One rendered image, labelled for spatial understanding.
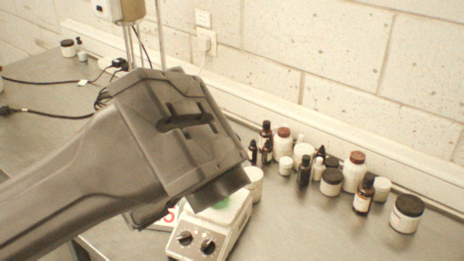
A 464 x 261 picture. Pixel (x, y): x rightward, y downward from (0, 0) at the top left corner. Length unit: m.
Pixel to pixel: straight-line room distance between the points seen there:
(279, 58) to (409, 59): 0.37
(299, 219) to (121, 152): 0.83
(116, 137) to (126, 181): 0.03
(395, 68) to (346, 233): 0.42
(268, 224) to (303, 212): 0.10
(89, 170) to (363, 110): 0.97
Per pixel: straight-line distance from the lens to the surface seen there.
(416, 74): 1.06
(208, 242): 0.89
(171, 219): 1.01
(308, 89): 1.20
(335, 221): 1.05
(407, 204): 1.04
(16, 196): 0.25
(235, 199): 0.94
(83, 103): 1.55
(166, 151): 0.23
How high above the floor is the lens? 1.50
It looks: 35 degrees down
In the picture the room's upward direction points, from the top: straight up
